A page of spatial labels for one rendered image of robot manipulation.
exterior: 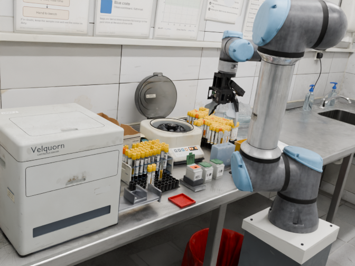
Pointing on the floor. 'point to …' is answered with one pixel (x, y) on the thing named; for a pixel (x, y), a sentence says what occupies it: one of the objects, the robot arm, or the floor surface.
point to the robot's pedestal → (273, 254)
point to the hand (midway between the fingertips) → (222, 121)
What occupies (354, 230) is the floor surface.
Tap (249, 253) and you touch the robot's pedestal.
